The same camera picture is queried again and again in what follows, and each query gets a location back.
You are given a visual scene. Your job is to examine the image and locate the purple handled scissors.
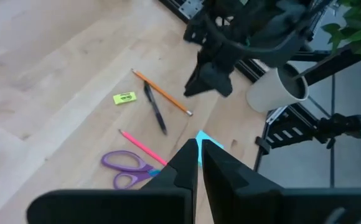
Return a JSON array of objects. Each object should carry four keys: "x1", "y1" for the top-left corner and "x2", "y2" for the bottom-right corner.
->
[{"x1": 101, "y1": 150, "x2": 162, "y2": 190}]

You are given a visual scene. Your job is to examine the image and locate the light blue sticky note pad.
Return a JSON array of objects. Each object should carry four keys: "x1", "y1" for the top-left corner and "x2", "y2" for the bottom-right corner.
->
[{"x1": 195, "y1": 129, "x2": 225, "y2": 167}]

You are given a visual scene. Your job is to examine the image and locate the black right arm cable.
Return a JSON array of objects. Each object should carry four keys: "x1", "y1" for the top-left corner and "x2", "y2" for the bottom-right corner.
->
[{"x1": 202, "y1": 14, "x2": 312, "y2": 68}]

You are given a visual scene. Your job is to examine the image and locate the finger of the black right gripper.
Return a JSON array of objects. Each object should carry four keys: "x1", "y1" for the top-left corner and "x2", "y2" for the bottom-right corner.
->
[
  {"x1": 207, "y1": 62, "x2": 233, "y2": 98},
  {"x1": 184, "y1": 62, "x2": 214, "y2": 97}
]

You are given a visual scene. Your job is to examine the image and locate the pink pencil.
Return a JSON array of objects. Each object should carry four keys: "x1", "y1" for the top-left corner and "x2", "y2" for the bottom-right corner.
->
[{"x1": 119, "y1": 129, "x2": 169, "y2": 166}]

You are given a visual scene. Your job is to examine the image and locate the yellow-green eraser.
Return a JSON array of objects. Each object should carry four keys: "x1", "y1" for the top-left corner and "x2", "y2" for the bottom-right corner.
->
[{"x1": 112, "y1": 91, "x2": 138, "y2": 106}]

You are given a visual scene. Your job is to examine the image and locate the black pen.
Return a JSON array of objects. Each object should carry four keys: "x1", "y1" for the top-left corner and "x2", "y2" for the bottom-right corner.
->
[{"x1": 143, "y1": 81, "x2": 168, "y2": 136}]

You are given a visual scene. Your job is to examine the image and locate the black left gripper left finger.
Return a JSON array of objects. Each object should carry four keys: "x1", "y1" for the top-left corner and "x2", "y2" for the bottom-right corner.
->
[{"x1": 26, "y1": 138, "x2": 199, "y2": 224}]

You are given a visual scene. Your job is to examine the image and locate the white plant pot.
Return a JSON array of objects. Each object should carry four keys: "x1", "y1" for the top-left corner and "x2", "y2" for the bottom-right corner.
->
[{"x1": 246, "y1": 63, "x2": 309, "y2": 113}]

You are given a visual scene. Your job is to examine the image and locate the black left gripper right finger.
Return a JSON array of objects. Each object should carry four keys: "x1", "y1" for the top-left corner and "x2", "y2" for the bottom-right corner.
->
[{"x1": 201, "y1": 139, "x2": 361, "y2": 224}]

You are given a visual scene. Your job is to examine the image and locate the orange pencil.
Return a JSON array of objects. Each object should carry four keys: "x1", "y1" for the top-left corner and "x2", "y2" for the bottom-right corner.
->
[{"x1": 131, "y1": 68, "x2": 194, "y2": 117}]

